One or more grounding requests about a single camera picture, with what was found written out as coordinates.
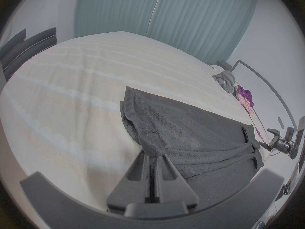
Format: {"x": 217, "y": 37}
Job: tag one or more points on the black shorts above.
{"x": 190, "y": 132}

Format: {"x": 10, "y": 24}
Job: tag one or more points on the grey garment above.
{"x": 226, "y": 80}

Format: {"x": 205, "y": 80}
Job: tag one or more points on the blue-green curtain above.
{"x": 202, "y": 18}
{"x": 112, "y": 8}

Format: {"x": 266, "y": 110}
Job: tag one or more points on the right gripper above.
{"x": 281, "y": 145}

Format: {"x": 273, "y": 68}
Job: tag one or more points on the pile of clothes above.
{"x": 246, "y": 96}

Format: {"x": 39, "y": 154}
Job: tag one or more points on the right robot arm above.
{"x": 299, "y": 137}

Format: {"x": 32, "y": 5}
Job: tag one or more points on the bed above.
{"x": 71, "y": 92}

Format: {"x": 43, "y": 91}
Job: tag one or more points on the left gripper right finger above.
{"x": 182, "y": 192}

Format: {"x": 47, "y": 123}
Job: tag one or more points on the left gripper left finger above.
{"x": 122, "y": 195}

